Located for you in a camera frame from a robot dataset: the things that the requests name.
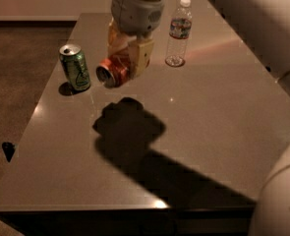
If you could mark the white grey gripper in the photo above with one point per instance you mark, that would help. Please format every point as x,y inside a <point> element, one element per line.
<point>136,15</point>

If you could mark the orange coke can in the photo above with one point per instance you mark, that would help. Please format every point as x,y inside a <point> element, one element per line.
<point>114,71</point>

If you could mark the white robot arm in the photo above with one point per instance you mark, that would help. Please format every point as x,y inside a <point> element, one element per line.
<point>228,119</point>

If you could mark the green soda can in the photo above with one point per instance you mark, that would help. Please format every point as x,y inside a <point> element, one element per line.
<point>74,65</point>

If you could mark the clear plastic water bottle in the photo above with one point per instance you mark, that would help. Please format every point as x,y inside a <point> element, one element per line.
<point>179,33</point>

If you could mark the small black floor object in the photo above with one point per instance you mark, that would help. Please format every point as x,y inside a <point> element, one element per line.
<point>9,150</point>

